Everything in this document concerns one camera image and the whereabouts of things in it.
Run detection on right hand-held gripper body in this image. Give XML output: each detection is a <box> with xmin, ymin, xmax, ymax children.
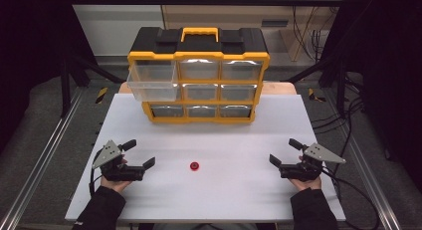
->
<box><xmin>279</xmin><ymin>142</ymin><xmax>346</xmax><ymax>182</ymax></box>

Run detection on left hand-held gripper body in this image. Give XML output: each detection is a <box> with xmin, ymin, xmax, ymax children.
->
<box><xmin>92</xmin><ymin>139</ymin><xmax>146</xmax><ymax>182</ymax></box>

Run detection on clear plastic drawer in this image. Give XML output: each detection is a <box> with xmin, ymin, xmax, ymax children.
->
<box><xmin>126</xmin><ymin>60</ymin><xmax>179</xmax><ymax>103</ymax></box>

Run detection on person's left hand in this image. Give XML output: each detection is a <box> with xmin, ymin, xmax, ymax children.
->
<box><xmin>100</xmin><ymin>157</ymin><xmax>133</xmax><ymax>194</ymax></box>

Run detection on person's right hand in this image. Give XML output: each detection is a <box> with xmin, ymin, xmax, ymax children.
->
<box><xmin>288</xmin><ymin>155</ymin><xmax>322</xmax><ymax>192</ymax></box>

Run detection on yellow black hazard tape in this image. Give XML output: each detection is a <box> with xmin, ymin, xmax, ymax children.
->
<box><xmin>95</xmin><ymin>87</ymin><xmax>109</xmax><ymax>105</ymax></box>
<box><xmin>308</xmin><ymin>88</ymin><xmax>327</xmax><ymax>103</ymax></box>

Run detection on wooden table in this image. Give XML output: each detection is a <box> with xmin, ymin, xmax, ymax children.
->
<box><xmin>117</xmin><ymin>82</ymin><xmax>298</xmax><ymax>96</ymax></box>

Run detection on black metal stand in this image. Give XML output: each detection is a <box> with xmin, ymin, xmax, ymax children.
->
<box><xmin>60</xmin><ymin>50</ymin><xmax>127</xmax><ymax>118</ymax></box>
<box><xmin>285</xmin><ymin>54</ymin><xmax>347</xmax><ymax>118</ymax></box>

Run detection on group of closed clear drawers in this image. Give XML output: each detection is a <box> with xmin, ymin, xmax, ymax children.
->
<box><xmin>145</xmin><ymin>59</ymin><xmax>265</xmax><ymax>118</ymax></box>

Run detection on black curtain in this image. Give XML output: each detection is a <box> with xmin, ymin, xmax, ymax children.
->
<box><xmin>0</xmin><ymin>0</ymin><xmax>98</xmax><ymax>154</ymax></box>
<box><xmin>319</xmin><ymin>0</ymin><xmax>422</xmax><ymax>184</ymax></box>

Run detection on yellow black drawer organizer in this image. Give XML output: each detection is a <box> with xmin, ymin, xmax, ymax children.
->
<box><xmin>126</xmin><ymin>26</ymin><xmax>271</xmax><ymax>124</ymax></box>

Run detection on left hand-held gripper cable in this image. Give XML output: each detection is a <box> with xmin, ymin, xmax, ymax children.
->
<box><xmin>88</xmin><ymin>149</ymin><xmax>105</xmax><ymax>198</ymax></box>

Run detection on hand-held gripper cable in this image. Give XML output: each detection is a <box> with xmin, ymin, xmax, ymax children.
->
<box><xmin>88</xmin><ymin>149</ymin><xmax>105</xmax><ymax>198</ymax></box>
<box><xmin>320</xmin><ymin>166</ymin><xmax>381</xmax><ymax>230</ymax></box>

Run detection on bundle of black floor cables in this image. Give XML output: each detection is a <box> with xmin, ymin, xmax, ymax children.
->
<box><xmin>312</xmin><ymin>75</ymin><xmax>366</xmax><ymax>178</ymax></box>

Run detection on right hand-held gripper cable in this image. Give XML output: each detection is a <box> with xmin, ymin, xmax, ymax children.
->
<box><xmin>320</xmin><ymin>166</ymin><xmax>381</xmax><ymax>230</ymax></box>

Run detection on aluminium rail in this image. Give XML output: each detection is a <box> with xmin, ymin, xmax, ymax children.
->
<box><xmin>322</xmin><ymin>90</ymin><xmax>404</xmax><ymax>230</ymax></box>
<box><xmin>0</xmin><ymin>87</ymin><xmax>86</xmax><ymax>230</ymax></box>

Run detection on hanging black cables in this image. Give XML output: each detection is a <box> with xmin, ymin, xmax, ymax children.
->
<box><xmin>291</xmin><ymin>0</ymin><xmax>339</xmax><ymax>63</ymax></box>

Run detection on black metal frame bar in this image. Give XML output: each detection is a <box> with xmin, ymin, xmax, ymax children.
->
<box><xmin>66</xmin><ymin>0</ymin><xmax>344</xmax><ymax>7</ymax></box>

